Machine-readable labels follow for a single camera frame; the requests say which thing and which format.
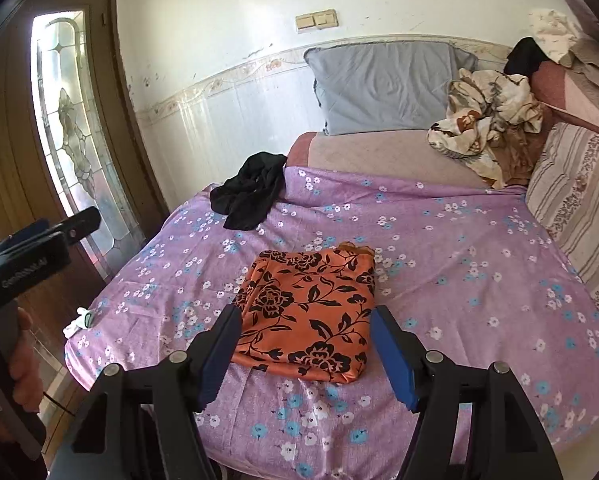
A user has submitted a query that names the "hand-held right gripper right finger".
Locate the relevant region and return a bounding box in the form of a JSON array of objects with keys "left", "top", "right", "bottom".
[{"left": 369, "top": 304, "right": 564, "bottom": 480}]

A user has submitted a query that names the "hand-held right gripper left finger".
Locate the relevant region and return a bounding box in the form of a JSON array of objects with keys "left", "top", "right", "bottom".
[{"left": 48, "top": 304, "right": 243, "bottom": 480}]

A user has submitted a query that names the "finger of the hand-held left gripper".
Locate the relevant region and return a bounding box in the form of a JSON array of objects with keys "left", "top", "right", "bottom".
[
  {"left": 0, "top": 223, "right": 64, "bottom": 256},
  {"left": 54, "top": 206, "right": 103, "bottom": 247}
]

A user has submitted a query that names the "orange black floral cloth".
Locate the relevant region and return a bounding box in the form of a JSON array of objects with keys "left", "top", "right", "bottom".
[{"left": 230, "top": 242, "right": 377, "bottom": 386}]

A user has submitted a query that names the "person's left hand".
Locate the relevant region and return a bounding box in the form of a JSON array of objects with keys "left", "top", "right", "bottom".
[{"left": 0, "top": 306, "right": 45, "bottom": 442}]

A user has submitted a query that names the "small white cloth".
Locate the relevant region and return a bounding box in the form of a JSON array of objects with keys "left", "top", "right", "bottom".
[{"left": 63, "top": 306, "right": 96, "bottom": 339}]

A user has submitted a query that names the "wooden door with patterned glass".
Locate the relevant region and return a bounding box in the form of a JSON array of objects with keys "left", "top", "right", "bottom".
[{"left": 0, "top": 0, "right": 172, "bottom": 441}]

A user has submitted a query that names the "purple floral bedsheet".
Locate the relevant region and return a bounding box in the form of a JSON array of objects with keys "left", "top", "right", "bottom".
[{"left": 64, "top": 165, "right": 599, "bottom": 480}]

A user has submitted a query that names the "pink mattress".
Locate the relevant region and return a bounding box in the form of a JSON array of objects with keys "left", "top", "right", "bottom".
[{"left": 284, "top": 130, "right": 530, "bottom": 191}]

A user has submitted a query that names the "striped cushion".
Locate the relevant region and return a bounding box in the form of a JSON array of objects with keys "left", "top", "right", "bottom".
[{"left": 524, "top": 122, "right": 599, "bottom": 331}]

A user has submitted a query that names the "brown cloth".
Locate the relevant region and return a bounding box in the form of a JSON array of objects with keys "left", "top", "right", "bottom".
[{"left": 489, "top": 120, "right": 547, "bottom": 188}]

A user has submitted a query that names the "cream floral crumpled cloth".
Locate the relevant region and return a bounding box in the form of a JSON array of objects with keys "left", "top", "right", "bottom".
[{"left": 427, "top": 67, "right": 545, "bottom": 190}]

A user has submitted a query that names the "grey pillow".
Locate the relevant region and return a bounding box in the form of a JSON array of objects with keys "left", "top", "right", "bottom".
[{"left": 304, "top": 41, "right": 480, "bottom": 137}]

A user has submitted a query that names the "pink headboard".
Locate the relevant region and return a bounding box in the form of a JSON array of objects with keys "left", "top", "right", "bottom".
[{"left": 529, "top": 60, "right": 599, "bottom": 136}]

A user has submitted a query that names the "black garment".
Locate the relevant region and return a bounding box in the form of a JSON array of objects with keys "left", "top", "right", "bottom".
[{"left": 503, "top": 36, "right": 547, "bottom": 77}]

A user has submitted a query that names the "brown towel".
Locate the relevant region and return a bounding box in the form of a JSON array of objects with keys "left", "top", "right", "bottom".
[{"left": 559, "top": 35, "right": 599, "bottom": 106}]

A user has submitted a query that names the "cream patterned cloth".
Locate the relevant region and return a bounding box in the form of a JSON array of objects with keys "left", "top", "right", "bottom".
[{"left": 529, "top": 8, "right": 580, "bottom": 65}]

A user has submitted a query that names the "thin black cable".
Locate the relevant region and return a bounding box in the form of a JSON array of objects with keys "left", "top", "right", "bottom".
[{"left": 42, "top": 392, "right": 75, "bottom": 417}]

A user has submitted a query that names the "beige wall light switch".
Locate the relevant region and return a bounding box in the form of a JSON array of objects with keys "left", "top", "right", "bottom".
[{"left": 294, "top": 8, "right": 339, "bottom": 32}]

